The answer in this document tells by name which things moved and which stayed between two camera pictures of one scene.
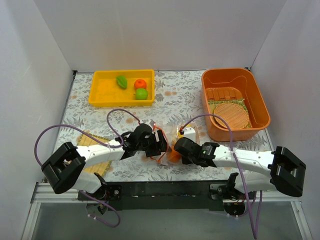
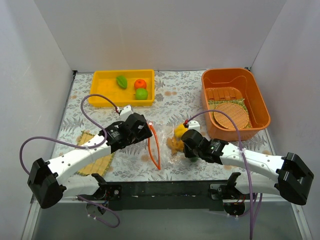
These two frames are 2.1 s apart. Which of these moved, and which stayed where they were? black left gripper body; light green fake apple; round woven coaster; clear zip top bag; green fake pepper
Moved: black left gripper body; clear zip top bag
Stayed: green fake pepper; light green fake apple; round woven coaster
